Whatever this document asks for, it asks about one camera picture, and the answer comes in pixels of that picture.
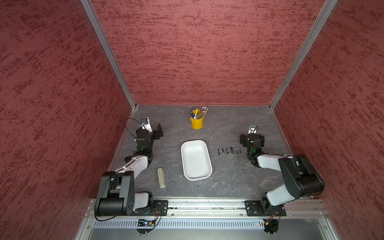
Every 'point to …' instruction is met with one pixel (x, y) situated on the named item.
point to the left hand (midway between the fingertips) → (152, 127)
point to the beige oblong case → (161, 177)
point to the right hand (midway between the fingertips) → (251, 136)
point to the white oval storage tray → (196, 159)
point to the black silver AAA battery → (223, 151)
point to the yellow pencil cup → (197, 123)
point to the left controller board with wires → (144, 226)
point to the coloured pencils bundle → (200, 112)
